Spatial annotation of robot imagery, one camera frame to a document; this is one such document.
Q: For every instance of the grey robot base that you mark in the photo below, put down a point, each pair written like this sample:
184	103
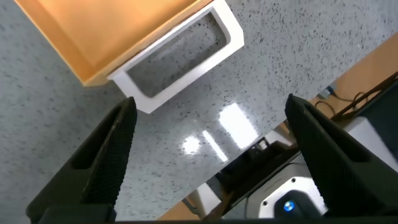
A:
280	189

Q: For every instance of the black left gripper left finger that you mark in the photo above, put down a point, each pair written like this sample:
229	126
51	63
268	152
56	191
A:
102	161

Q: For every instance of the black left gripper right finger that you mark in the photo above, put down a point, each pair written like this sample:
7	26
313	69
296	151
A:
335	161

